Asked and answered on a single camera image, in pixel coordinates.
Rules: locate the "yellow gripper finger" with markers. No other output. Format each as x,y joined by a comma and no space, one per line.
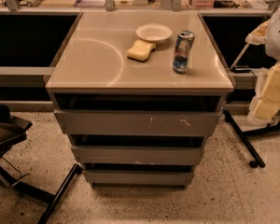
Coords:
267,103

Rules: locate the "grey drawer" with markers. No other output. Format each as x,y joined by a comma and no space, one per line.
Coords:
137,122
138,155
126,178

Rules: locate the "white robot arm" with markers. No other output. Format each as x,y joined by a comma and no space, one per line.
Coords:
268,33

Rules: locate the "grey drawer cabinet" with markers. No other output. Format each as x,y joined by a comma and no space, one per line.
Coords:
93,73

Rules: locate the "grey bottom drawer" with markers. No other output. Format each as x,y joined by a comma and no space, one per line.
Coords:
126,178

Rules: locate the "grey top drawer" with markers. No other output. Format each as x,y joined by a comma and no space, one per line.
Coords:
137,122

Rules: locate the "black stand right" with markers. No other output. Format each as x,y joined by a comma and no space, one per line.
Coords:
245,135

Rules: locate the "black stand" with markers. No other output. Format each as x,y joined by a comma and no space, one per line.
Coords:
12,131
245,135

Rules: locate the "white rod with black base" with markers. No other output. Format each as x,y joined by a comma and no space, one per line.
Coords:
240,69

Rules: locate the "blue silver drink can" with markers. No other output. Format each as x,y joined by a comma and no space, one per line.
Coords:
183,45

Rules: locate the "white bowl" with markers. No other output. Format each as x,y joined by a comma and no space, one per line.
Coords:
153,32

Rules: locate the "yellow sponge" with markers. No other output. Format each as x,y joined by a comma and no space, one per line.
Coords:
140,50

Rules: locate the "black stand left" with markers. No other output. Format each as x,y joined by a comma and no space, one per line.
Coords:
12,131

